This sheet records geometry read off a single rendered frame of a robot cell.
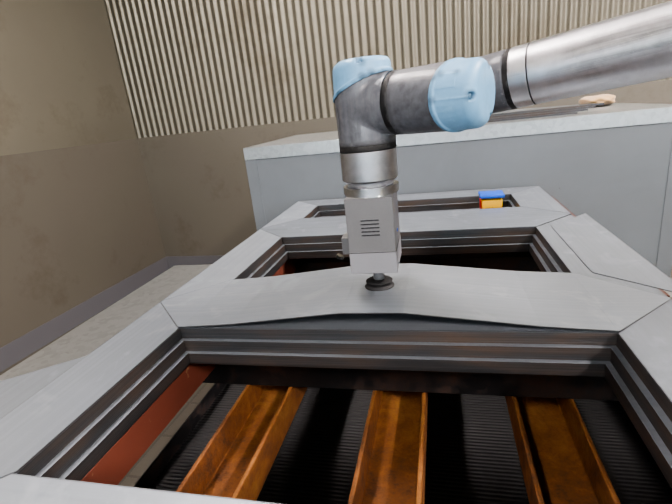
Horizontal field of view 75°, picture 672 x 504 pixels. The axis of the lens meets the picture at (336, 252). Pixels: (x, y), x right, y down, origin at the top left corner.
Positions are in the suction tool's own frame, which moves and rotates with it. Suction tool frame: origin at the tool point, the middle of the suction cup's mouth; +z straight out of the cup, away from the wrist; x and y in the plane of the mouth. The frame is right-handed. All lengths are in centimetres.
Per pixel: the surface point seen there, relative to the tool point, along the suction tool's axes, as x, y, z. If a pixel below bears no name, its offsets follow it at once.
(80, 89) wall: -219, -211, -59
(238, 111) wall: -126, -250, -34
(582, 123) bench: 50, -80, -15
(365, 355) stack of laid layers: -1.3, 9.8, 4.4
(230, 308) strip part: -22.5, 3.3, 0.6
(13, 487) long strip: -27.2, 36.4, 1.0
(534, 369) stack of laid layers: 19.0, 10.7, 5.5
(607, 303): 29.3, 2.2, 1.1
